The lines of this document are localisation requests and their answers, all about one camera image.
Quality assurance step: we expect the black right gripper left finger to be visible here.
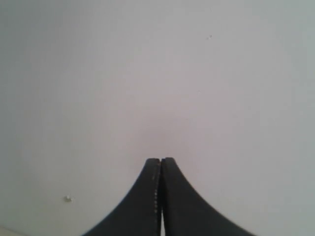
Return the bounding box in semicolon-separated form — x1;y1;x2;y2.
85;158;161;236

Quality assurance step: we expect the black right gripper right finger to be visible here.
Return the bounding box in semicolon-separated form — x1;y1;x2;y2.
160;157;253;236

